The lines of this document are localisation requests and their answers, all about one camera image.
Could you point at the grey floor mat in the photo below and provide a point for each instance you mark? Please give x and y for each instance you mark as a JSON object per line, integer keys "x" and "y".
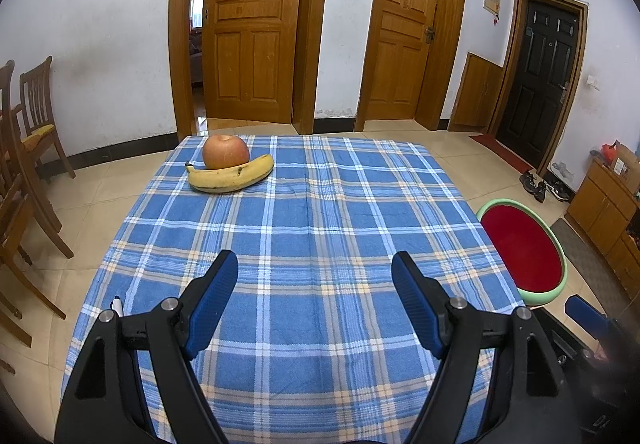
{"x": 585, "y": 259}

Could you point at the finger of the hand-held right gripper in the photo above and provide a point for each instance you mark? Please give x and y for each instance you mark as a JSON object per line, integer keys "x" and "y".
{"x": 585, "y": 318}
{"x": 562, "y": 341}

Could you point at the wooden wall cabinet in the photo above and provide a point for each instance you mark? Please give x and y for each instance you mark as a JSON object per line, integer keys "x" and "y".
{"x": 477, "y": 91}

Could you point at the red doormat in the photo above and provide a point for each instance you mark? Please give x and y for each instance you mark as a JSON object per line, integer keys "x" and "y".
{"x": 500, "y": 150}

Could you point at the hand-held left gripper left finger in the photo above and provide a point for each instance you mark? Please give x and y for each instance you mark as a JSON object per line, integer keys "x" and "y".
{"x": 212, "y": 304}

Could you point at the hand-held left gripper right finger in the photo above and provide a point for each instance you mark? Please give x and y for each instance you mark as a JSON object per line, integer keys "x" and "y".
{"x": 417, "y": 304}

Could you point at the cardboard box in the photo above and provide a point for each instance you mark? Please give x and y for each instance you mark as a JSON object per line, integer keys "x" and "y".
{"x": 627, "y": 161}

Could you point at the red apple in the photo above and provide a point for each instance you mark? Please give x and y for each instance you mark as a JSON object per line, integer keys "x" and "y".
{"x": 225, "y": 153}

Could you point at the wooden floor cabinet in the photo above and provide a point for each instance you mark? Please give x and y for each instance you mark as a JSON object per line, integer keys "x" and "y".
{"x": 600, "y": 209}

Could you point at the brown door frame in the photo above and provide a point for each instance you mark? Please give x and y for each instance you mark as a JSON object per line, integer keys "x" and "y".
{"x": 507, "y": 74}

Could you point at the white light switch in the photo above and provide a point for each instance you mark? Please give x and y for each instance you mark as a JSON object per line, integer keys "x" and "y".
{"x": 593, "y": 82}

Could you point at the black and white sneaker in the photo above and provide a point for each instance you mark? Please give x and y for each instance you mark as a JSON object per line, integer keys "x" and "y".
{"x": 557, "y": 189}

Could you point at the yellow banana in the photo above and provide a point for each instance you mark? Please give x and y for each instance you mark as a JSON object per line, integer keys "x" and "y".
{"x": 225, "y": 180}

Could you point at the red basin with green rim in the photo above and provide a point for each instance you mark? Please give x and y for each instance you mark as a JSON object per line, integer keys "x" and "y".
{"x": 522, "y": 249}

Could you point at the black door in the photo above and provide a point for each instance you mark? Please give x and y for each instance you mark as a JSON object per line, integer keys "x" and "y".
{"x": 537, "y": 84}

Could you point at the wooden door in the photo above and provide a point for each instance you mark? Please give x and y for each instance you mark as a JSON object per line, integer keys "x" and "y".
{"x": 402, "y": 24}
{"x": 250, "y": 24}

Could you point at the red plastic bag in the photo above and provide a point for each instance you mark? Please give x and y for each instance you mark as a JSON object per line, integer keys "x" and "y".
{"x": 608, "y": 152}

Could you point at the black shoe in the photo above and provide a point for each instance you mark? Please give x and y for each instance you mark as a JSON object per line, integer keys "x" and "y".
{"x": 540, "y": 191}
{"x": 527, "y": 180}

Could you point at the white marker pen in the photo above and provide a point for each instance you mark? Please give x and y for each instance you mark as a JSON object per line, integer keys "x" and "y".
{"x": 117, "y": 306}

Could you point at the wooden door frame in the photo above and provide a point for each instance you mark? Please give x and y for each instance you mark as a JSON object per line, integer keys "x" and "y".
{"x": 177, "y": 24}
{"x": 452, "y": 49}

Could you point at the blue plaid tablecloth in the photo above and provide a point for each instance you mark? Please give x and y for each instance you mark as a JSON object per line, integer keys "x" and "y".
{"x": 310, "y": 224}

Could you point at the wooden chair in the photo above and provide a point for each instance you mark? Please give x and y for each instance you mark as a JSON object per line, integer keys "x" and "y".
{"x": 37, "y": 89}
{"x": 10, "y": 284}
{"x": 15, "y": 194}

